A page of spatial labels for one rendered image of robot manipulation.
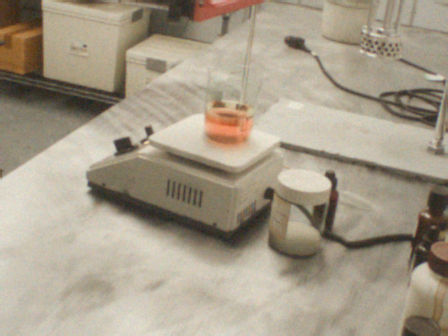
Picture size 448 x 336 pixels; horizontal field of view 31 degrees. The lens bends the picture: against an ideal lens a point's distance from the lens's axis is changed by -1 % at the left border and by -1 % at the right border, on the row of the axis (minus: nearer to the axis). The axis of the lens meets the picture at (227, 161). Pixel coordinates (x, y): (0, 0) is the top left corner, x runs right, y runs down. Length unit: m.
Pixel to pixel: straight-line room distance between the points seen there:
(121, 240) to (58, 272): 0.09
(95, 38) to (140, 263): 2.41
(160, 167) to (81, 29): 2.34
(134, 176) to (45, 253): 0.15
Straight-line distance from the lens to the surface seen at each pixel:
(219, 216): 0.88
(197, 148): 0.89
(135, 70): 3.13
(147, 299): 0.78
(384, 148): 1.21
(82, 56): 3.25
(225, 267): 0.84
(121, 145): 0.97
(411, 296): 0.73
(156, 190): 0.92
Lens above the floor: 1.17
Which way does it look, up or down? 23 degrees down
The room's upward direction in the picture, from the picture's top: 7 degrees clockwise
